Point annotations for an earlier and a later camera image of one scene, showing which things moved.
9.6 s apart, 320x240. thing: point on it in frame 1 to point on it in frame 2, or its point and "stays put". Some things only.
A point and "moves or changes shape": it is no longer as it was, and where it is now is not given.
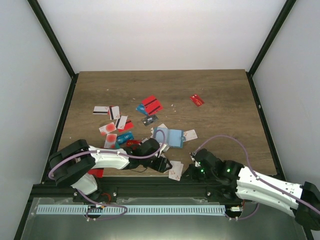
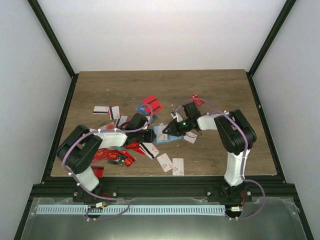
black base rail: [112, 187] stays put
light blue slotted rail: [132, 210] stays put
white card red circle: [107, 128] stays put
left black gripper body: [159, 167] to [140, 138]
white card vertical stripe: [114, 112] stays put
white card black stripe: [100, 110] stays put
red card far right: [197, 100] stays put
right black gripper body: [202, 175] to [185, 127]
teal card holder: [173, 138] moves or changes shape
